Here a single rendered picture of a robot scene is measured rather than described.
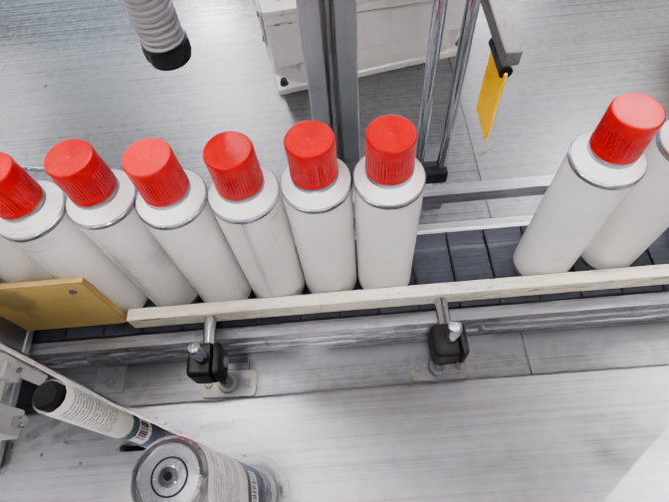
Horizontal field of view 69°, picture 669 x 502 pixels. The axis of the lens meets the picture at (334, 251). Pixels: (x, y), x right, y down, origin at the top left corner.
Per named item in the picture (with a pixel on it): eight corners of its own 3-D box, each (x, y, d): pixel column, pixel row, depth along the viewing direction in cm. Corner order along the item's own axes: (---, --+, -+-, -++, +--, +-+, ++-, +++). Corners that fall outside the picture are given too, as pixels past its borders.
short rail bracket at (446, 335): (425, 383, 48) (440, 345, 38) (420, 354, 50) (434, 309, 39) (457, 380, 48) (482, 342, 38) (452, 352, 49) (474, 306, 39)
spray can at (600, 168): (519, 289, 47) (610, 145, 29) (506, 242, 49) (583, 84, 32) (573, 284, 47) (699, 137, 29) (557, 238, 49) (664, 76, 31)
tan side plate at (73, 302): (26, 333, 46) (-44, 295, 39) (28, 326, 47) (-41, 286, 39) (129, 324, 46) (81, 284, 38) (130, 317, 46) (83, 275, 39)
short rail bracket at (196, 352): (214, 400, 49) (171, 367, 38) (217, 340, 52) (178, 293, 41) (246, 397, 49) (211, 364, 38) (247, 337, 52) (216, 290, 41)
